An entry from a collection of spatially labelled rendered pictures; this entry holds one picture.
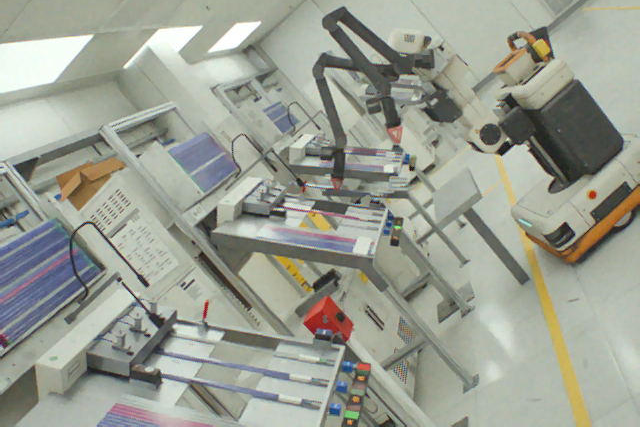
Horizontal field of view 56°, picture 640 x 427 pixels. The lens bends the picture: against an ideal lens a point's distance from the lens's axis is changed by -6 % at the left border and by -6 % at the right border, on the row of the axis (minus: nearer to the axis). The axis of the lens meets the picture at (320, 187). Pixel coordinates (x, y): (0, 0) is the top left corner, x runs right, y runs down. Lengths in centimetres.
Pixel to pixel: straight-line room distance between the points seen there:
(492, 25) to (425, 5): 112
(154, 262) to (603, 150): 211
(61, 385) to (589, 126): 239
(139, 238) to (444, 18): 825
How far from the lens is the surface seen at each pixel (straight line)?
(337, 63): 330
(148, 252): 297
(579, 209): 303
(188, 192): 292
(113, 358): 183
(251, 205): 307
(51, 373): 178
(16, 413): 193
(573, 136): 303
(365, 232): 300
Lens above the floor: 129
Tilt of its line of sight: 4 degrees down
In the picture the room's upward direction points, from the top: 41 degrees counter-clockwise
